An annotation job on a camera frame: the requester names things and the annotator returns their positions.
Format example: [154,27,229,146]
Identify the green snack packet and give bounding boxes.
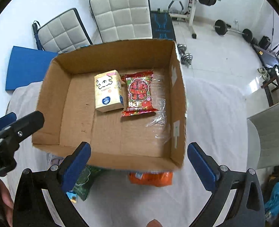
[72,165,107,201]

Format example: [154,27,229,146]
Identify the orange snack packet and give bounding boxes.
[128,172,173,187]

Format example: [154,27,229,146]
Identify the light blue stick packet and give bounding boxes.
[66,190,78,203]

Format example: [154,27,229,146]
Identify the purple fluffy towel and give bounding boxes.
[48,154,64,168]

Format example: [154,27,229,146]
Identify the left hand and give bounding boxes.
[0,180,13,227]

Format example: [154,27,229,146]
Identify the right hand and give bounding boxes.
[146,219,163,227]

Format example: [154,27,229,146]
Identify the blue plastic bag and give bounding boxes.
[265,182,279,223]

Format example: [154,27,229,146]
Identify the blue foam mat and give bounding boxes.
[5,46,57,91]

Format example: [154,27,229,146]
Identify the beige plastic chair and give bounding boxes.
[247,103,279,170]

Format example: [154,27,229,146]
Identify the cream tissue box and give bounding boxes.
[94,70,124,112]

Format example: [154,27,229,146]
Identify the white quilted chair left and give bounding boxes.
[32,8,92,53]

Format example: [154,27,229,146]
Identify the white quilted chair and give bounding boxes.
[89,0,152,43]
[32,8,92,53]

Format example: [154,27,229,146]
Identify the cardboard box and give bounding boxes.
[32,39,186,172]

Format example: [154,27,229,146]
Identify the red snack packet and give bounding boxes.
[121,70,158,117]

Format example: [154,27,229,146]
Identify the dark wooden chair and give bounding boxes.
[261,72,279,107]

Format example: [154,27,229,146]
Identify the black treadmill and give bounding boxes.
[251,36,279,71]

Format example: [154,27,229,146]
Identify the white quilted chair right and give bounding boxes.
[89,0,152,43]

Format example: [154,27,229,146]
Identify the chrome dumbbell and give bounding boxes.
[177,44,193,67]

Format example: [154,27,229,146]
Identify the black weight bench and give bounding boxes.
[150,11,176,41]

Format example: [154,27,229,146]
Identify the floor barbell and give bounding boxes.
[214,19,253,43]

